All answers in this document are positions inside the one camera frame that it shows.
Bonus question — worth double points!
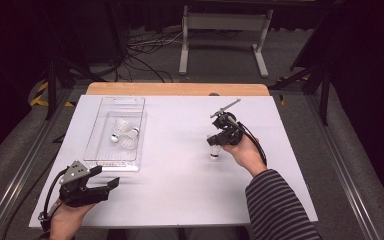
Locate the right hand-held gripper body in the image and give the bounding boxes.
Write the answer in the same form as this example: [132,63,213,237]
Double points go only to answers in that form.
[209,98,245,146]

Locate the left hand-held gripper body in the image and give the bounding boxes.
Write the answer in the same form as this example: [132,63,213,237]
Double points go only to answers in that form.
[58,160,110,208]

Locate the white shuttlecock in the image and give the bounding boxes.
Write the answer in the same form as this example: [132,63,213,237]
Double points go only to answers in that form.
[207,134,222,160]
[119,127,141,150]
[110,118,130,144]

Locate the clear plastic tray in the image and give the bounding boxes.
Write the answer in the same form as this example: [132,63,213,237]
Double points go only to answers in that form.
[83,96,148,173]

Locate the person's left hand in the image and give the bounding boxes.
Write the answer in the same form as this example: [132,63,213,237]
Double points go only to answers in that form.
[48,202,96,240]

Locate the person's right hand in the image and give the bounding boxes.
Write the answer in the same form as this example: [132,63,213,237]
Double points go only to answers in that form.
[221,132,269,178]

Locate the white table cover board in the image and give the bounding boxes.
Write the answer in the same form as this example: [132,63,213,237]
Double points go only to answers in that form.
[29,94,318,229]

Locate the black metal stand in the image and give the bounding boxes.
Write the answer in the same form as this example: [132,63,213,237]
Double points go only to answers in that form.
[44,56,108,121]
[269,59,334,127]

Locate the yellow black floor tape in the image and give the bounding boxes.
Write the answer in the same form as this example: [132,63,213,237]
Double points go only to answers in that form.
[29,81,76,108]

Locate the right hand-held gripper cable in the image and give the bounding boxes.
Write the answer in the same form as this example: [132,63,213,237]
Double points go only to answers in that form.
[228,116,268,167]

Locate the hand-held gripper cable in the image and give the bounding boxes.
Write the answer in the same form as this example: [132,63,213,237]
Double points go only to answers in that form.
[228,116,268,167]
[38,168,69,233]

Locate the left hand-held gripper cable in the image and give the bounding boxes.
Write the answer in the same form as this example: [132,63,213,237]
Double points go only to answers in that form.
[38,168,69,233]

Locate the aluminium rail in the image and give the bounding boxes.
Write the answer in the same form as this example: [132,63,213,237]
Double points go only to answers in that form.
[304,94,381,240]
[0,88,78,240]

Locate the grey metal stand frame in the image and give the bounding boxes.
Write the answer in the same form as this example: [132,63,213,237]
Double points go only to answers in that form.
[178,4,274,79]

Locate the floor cable bundle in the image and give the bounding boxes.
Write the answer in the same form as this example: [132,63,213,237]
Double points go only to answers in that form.
[114,29,184,84]

